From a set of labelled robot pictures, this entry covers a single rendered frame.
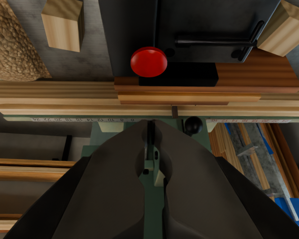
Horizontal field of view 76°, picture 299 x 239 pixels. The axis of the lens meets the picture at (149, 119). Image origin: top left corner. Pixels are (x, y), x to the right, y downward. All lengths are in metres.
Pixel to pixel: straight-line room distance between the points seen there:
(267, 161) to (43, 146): 2.54
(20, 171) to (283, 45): 2.32
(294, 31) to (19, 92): 0.42
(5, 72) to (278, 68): 0.39
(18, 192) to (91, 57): 2.58
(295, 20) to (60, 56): 0.32
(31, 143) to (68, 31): 2.77
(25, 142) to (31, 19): 2.76
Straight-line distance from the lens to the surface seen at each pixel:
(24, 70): 0.36
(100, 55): 0.33
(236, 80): 0.29
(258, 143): 1.22
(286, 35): 0.30
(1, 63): 0.35
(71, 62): 0.35
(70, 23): 0.25
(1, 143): 3.14
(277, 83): 0.31
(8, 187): 2.89
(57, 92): 0.38
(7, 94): 0.42
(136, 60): 0.16
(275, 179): 1.19
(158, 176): 0.30
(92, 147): 0.48
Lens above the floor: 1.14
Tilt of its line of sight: 30 degrees down
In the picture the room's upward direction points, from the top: 179 degrees clockwise
